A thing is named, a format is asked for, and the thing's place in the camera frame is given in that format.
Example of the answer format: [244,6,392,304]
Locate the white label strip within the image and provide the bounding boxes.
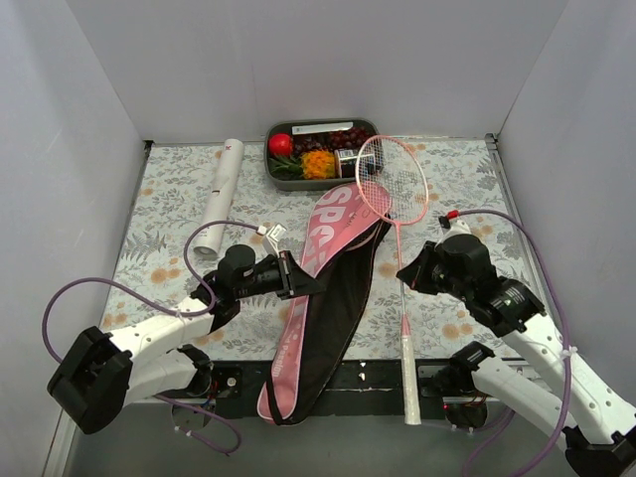
[291,121,354,135]

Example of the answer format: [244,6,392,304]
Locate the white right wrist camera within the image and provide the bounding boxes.
[438,211,472,242]

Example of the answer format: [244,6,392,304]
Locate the shiny patterned can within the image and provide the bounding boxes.
[334,149,378,178]

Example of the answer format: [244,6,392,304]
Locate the grey plastic tray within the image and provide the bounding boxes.
[263,117,379,192]

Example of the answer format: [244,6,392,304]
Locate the red apple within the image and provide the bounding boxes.
[268,133,294,157]

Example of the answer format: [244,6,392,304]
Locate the dark red grapes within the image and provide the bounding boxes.
[292,127,372,156]

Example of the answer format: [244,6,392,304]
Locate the green leafy sprig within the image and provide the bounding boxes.
[268,155,304,180]

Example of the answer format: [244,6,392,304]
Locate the white shuttlecock tube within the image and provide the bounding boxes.
[193,138,244,259]

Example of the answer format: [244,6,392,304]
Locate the orange flower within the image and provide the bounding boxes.
[300,150,336,180]

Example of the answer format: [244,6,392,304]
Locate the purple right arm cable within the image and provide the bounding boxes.
[456,209,571,477]

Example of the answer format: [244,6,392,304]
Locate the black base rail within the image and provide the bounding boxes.
[193,360,489,428]

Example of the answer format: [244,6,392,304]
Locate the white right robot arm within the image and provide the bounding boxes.
[397,234,635,476]

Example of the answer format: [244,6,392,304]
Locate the floral table mat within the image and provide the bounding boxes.
[101,138,540,360]

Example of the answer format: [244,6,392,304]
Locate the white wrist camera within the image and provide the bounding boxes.
[438,211,472,242]
[256,224,287,256]

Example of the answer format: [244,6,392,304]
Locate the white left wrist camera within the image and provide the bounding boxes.
[256,224,287,256]

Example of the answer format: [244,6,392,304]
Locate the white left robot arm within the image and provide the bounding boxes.
[47,244,325,434]

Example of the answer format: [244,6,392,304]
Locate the badminton racket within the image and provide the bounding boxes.
[345,220,391,251]
[355,134,430,426]

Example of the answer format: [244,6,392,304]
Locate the pink racket cover bag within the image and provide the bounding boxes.
[256,183,390,425]

